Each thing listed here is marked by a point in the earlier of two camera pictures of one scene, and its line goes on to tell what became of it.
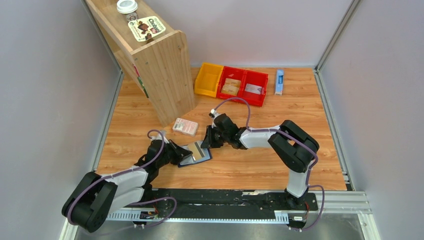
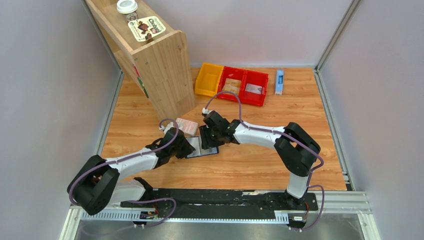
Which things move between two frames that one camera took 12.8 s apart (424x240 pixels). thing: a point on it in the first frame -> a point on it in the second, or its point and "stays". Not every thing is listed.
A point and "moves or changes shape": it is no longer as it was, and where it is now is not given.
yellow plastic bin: (208, 79) stays
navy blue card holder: (199, 154) moves or changes shape
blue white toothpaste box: (279, 82) stays
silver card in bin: (253, 88) stays
